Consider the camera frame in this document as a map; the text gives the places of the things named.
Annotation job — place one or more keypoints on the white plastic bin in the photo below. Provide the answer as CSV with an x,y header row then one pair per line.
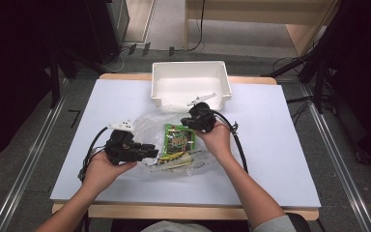
x,y
190,85

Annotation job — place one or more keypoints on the person's grey clothing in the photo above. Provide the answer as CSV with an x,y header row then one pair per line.
x,y
177,227

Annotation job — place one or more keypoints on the black tripod stand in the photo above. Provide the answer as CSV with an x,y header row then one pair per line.
x,y
315,64
58,74

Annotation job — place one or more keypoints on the wooden table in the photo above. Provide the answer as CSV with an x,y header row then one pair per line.
x,y
174,212

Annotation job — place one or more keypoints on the green snack packet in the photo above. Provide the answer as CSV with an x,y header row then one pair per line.
x,y
178,140

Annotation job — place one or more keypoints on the person's left hand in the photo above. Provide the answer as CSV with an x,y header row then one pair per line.
x,y
101,174

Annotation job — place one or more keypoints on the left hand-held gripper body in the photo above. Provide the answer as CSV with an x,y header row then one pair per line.
x,y
120,148

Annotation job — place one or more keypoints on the light wooden desk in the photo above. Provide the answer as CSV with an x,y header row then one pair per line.
x,y
254,13

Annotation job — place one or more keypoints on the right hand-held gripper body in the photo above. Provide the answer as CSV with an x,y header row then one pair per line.
x,y
203,117

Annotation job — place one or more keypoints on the white table cover sheet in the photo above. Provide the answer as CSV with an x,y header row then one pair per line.
x,y
270,145

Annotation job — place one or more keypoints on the translucent plastic bag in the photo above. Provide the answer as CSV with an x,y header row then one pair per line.
x,y
148,129

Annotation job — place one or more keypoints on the black plug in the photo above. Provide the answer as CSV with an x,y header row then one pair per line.
x,y
132,49
171,51
146,49

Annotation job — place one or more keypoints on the yellow elongated object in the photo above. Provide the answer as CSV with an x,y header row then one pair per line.
x,y
173,156

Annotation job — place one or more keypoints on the metal floor rail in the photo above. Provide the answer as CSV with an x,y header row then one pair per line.
x,y
29,161
338,154

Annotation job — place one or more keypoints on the person's right hand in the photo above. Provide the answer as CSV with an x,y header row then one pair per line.
x,y
219,140

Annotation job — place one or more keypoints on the black cabinet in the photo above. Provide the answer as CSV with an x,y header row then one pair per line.
x,y
106,29

